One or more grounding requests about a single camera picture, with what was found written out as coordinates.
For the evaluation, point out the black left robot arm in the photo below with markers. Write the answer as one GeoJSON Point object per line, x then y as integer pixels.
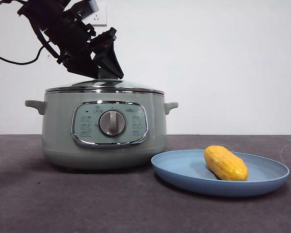
{"type": "Point", "coordinates": [53, 26]}

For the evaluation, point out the glass lid with green knob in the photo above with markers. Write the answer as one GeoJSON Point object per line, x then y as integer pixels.
{"type": "Point", "coordinates": [111, 85]}

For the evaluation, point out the white wall socket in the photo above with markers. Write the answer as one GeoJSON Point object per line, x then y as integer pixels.
{"type": "Point", "coordinates": [101, 20]}

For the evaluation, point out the pale green electric steamer pot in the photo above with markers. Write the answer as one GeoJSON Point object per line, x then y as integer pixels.
{"type": "Point", "coordinates": [58, 136]}

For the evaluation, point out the blue round plate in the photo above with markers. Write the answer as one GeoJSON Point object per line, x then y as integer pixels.
{"type": "Point", "coordinates": [184, 174]}

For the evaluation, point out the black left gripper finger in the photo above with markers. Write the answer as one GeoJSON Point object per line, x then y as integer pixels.
{"type": "Point", "coordinates": [109, 58]}
{"type": "Point", "coordinates": [82, 68]}

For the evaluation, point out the yellow corn cob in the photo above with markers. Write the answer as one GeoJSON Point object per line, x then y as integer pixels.
{"type": "Point", "coordinates": [225, 165]}

